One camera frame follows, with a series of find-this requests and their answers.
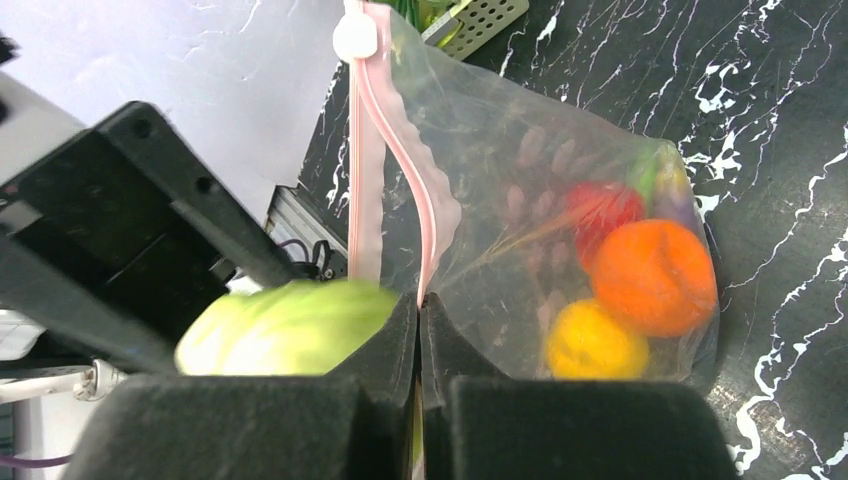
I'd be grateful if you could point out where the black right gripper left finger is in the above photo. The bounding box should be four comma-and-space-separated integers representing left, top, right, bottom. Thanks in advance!
64, 294, 418, 480

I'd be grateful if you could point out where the cream perforated plastic basket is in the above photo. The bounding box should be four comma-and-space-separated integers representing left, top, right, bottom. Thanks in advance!
389, 0, 529, 60

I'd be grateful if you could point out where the clear zip top bag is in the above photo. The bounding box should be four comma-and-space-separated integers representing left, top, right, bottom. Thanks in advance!
333, 1, 719, 387

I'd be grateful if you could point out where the orange fruit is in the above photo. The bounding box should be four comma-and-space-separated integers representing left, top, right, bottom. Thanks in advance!
589, 219, 718, 338

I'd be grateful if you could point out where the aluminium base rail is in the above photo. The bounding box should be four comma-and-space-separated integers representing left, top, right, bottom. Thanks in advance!
265, 186, 347, 280

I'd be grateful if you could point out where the pale green cabbage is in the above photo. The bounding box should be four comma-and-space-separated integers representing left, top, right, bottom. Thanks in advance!
174, 280, 398, 376

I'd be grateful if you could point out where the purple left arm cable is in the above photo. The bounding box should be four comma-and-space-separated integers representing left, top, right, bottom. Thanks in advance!
0, 453, 74, 470

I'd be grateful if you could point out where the yellow lemon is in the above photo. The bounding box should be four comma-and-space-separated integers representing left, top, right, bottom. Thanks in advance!
544, 299, 650, 380

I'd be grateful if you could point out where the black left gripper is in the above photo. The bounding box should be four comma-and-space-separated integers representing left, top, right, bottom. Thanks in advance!
1, 76, 305, 373

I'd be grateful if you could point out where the purple eggplant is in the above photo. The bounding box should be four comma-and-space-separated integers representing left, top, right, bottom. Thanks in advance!
652, 147, 704, 236

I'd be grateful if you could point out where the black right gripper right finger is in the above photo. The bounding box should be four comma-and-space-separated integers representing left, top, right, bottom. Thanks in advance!
419, 293, 736, 479

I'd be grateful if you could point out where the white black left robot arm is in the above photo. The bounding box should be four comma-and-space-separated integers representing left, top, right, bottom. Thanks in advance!
1, 76, 306, 403

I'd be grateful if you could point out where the green leafy vegetable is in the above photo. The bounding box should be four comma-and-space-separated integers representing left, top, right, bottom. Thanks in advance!
627, 148, 662, 206

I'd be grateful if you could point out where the red pepper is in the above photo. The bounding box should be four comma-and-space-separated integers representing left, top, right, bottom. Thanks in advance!
566, 181, 645, 272

